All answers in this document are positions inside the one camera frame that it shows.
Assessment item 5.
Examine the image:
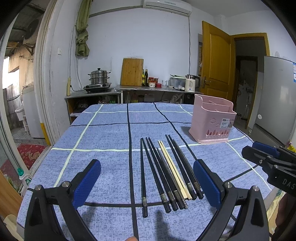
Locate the stainless steel steamer pot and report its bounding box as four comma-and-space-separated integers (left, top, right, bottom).
88, 68, 110, 84

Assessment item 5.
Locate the clear plastic storage box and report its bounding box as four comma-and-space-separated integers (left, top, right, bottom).
168, 76, 186, 89

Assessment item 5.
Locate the dark grey chopstick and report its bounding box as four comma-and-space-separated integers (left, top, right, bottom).
156, 149, 188, 209

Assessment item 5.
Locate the wooden cutting board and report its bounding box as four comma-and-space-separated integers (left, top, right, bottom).
120, 58, 144, 86

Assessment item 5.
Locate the pink plastic utensil basket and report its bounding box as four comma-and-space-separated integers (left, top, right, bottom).
189, 94, 236, 144

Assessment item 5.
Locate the steel kitchen counter right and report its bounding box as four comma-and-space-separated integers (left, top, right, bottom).
114, 85, 203, 104

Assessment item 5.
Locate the dark sauce bottle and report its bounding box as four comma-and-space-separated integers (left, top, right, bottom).
144, 69, 149, 87

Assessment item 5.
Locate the white air conditioner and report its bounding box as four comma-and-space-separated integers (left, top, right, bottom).
142, 0, 192, 16

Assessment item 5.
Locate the yellow wooden door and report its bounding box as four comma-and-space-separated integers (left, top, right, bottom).
200, 21, 235, 100

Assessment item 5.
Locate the steel kitchen counter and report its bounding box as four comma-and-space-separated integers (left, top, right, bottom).
65, 88, 122, 124
114, 85, 203, 104

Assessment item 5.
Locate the silver refrigerator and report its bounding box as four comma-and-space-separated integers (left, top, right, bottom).
251, 56, 296, 147

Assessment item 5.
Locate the blue checked tablecloth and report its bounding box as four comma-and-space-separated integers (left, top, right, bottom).
30, 103, 273, 240

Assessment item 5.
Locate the steel kitchen counter left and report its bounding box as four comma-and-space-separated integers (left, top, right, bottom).
65, 88, 122, 124

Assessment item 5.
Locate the black induction cooker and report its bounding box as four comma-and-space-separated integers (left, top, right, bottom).
83, 83, 111, 93

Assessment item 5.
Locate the green hanging cloth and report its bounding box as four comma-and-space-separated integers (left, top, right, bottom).
75, 0, 92, 57

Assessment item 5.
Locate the red patterned rug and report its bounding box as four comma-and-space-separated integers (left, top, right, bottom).
1, 144, 47, 189

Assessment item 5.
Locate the white electric kettle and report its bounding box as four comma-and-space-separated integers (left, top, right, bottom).
185, 74, 201, 92

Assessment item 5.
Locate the red lidded jar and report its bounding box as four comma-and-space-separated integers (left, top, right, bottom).
148, 77, 158, 87

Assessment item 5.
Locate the person's left hand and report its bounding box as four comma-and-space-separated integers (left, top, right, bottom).
125, 237, 138, 241

